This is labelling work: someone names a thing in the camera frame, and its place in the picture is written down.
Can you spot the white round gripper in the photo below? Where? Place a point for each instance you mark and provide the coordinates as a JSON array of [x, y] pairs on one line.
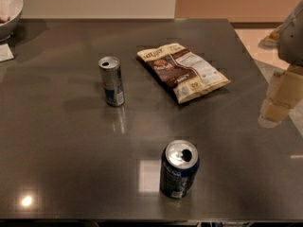
[[292, 38]]

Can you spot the slim silver redbull can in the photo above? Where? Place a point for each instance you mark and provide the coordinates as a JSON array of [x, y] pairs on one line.
[[111, 78]]

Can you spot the dark blue soda can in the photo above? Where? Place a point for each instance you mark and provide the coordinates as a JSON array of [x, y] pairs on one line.
[[179, 164]]

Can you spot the brown white snack bag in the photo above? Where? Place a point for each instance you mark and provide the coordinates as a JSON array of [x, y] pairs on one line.
[[188, 75]]

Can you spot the white paper sheet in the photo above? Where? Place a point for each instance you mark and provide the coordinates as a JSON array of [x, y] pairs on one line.
[[5, 53]]

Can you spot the white bowl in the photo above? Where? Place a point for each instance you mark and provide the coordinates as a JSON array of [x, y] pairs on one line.
[[10, 13]]

